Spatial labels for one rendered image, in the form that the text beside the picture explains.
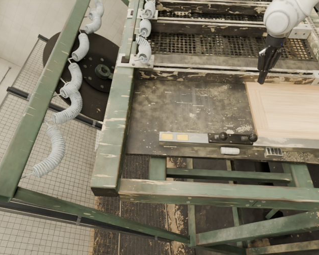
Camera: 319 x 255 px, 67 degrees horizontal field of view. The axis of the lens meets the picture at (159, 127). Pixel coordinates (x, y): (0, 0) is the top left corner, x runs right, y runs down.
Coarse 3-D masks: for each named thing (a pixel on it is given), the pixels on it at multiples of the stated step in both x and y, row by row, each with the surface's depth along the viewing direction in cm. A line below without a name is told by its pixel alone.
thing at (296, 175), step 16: (160, 16) 180; (192, 16) 189; (256, 16) 183; (160, 48) 158; (160, 160) 111; (160, 176) 107; (176, 176) 111; (192, 176) 110; (208, 176) 110; (224, 176) 109; (240, 176) 110; (256, 176) 110; (272, 176) 110; (288, 176) 110; (304, 176) 108
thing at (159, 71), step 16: (128, 64) 127; (144, 64) 127; (160, 64) 133; (176, 64) 133; (192, 80) 135; (208, 80) 135; (224, 80) 134; (240, 80) 134; (256, 80) 133; (272, 80) 133; (288, 80) 132; (304, 80) 132
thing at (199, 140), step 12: (168, 132) 111; (168, 144) 111; (180, 144) 110; (192, 144) 110; (204, 144) 109; (216, 144) 109; (228, 144) 109; (264, 144) 109; (276, 144) 109; (288, 144) 109; (300, 144) 109; (312, 144) 109
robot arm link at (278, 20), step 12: (276, 0) 80; (288, 0) 76; (300, 0) 75; (312, 0) 75; (276, 12) 76; (288, 12) 75; (300, 12) 77; (264, 24) 82; (276, 24) 78; (288, 24) 77
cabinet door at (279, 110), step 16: (256, 96) 128; (272, 96) 129; (288, 96) 129; (304, 96) 129; (256, 112) 122; (272, 112) 123; (288, 112) 123; (304, 112) 123; (256, 128) 116; (272, 128) 117; (288, 128) 117; (304, 128) 117
